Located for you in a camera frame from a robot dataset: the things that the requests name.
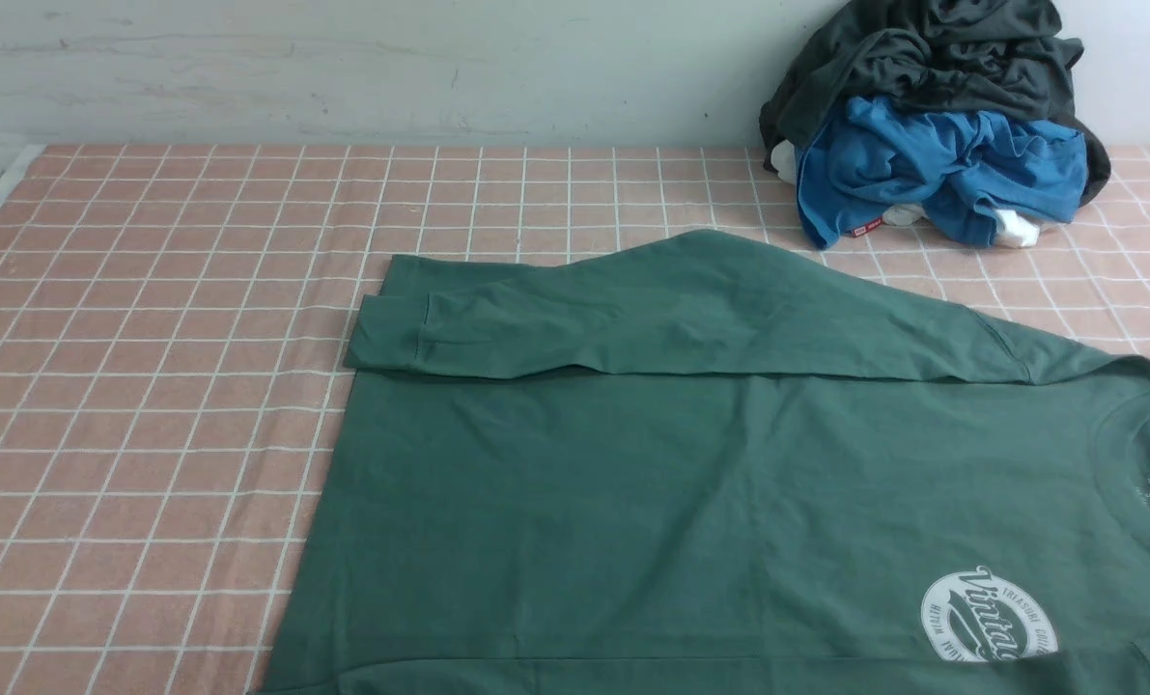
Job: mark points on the green long sleeve shirt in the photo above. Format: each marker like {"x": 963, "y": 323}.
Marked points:
{"x": 710, "y": 466}

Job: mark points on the dark grey crumpled garment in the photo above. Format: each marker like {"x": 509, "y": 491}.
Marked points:
{"x": 937, "y": 57}

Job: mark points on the blue crumpled garment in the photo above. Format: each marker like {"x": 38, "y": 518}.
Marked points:
{"x": 869, "y": 156}

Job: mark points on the pink checkered tablecloth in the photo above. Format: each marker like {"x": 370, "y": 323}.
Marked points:
{"x": 172, "y": 323}

